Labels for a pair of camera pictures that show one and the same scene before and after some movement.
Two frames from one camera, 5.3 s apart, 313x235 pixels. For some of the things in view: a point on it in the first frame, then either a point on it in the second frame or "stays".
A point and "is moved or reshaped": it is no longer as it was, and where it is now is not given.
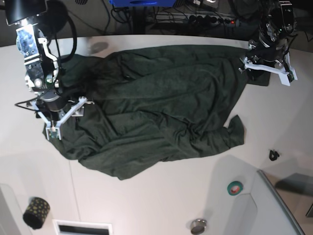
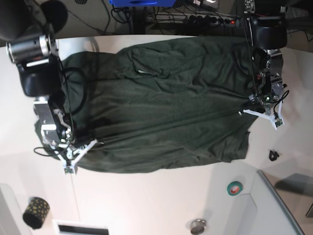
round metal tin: x=198 y=226 stays
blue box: x=142 y=3 stays
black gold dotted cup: x=37 y=210 stays
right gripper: x=259 y=51 -> x=265 y=100
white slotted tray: x=66 y=227 stays
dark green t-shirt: x=150 y=105 is moved or reshaped
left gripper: x=51 y=104 -> x=73 y=147
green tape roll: x=234 y=188 stays
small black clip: x=273 y=155 stays
